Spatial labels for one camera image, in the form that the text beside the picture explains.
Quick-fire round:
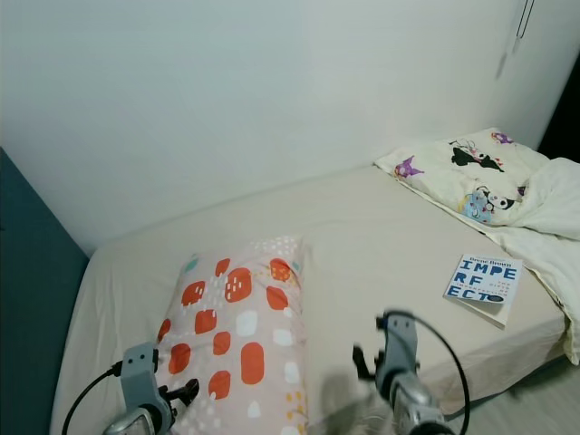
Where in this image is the mattress with beige sheet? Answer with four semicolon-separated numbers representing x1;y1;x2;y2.
50;163;580;435

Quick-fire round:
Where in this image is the pink pillow with orange spots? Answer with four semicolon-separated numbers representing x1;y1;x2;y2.
152;236;314;435

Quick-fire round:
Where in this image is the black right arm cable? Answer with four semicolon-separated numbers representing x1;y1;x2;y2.
381;310;472;427

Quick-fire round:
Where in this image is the white book with blue letters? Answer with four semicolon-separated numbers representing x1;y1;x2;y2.
444;254;525;329

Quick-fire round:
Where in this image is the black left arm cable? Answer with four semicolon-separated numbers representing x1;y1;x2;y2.
63;361;128;435

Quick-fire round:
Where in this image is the cream cartoon print blanket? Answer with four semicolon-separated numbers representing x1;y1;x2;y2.
373;127;580;365

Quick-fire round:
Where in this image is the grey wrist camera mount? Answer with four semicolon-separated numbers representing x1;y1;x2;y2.
378;311;418;382
122;343;162;413

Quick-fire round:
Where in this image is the black wardrobe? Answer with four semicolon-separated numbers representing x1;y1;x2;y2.
536;72;580;164

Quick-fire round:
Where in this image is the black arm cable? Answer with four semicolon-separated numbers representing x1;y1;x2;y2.
63;361;128;435
381;310;472;427

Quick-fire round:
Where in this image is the thin black hanging cord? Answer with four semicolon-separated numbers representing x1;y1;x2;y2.
512;0;537;53

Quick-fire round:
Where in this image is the blue fabric headboard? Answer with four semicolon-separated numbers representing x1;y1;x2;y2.
0;150;92;435

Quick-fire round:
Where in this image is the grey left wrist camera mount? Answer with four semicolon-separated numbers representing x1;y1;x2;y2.
122;343;162;413

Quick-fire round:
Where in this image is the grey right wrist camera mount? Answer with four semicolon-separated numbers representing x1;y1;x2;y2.
378;311;418;382

